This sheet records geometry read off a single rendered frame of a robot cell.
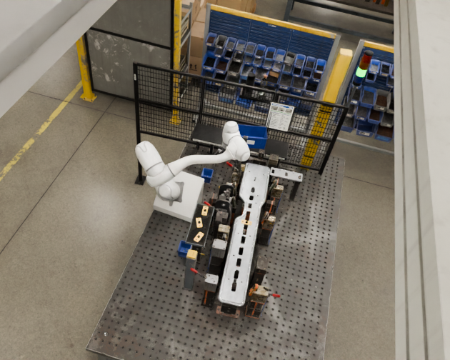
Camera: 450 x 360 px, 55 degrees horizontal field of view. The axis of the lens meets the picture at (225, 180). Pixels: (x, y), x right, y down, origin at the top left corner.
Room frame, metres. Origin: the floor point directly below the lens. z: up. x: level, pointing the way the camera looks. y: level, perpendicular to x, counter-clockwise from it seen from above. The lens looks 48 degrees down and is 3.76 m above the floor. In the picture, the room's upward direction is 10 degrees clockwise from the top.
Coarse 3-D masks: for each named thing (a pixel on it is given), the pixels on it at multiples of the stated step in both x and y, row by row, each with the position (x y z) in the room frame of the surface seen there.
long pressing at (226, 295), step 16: (256, 176) 2.61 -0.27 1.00; (240, 192) 2.40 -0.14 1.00; (256, 192) 2.43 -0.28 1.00; (256, 208) 2.26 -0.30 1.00; (240, 224) 2.07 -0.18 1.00; (256, 224) 2.10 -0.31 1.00; (240, 240) 1.92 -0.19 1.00; (240, 256) 1.78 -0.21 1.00; (224, 272) 1.62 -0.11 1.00; (240, 272) 1.64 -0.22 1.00; (224, 288) 1.50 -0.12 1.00; (240, 288) 1.52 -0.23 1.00; (240, 304) 1.40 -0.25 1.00
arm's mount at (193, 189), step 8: (176, 176) 2.48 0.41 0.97; (184, 176) 2.48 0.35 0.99; (192, 176) 2.48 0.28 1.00; (184, 184) 2.43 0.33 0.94; (192, 184) 2.43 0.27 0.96; (200, 184) 2.44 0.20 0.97; (184, 192) 2.38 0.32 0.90; (192, 192) 2.38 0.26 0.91; (200, 192) 2.40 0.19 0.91; (160, 200) 2.33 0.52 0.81; (184, 200) 2.33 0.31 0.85; (192, 200) 2.34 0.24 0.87; (200, 200) 2.43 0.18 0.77; (160, 208) 2.29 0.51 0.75; (168, 208) 2.28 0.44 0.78; (176, 208) 2.28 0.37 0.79; (184, 208) 2.28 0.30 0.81; (192, 208) 2.29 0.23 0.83; (176, 216) 2.25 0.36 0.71; (184, 216) 2.24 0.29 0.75; (192, 216) 2.25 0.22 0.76
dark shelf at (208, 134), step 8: (200, 128) 3.08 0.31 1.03; (208, 128) 3.10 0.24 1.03; (216, 128) 3.12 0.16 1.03; (192, 136) 2.95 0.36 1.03; (200, 136) 2.96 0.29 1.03; (208, 136) 2.98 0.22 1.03; (216, 136) 3.00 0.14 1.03; (216, 144) 2.91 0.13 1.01; (272, 144) 3.02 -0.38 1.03; (280, 144) 3.04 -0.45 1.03; (288, 144) 3.06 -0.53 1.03; (256, 152) 2.89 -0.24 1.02; (272, 152) 2.92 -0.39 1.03; (280, 152) 2.93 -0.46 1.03
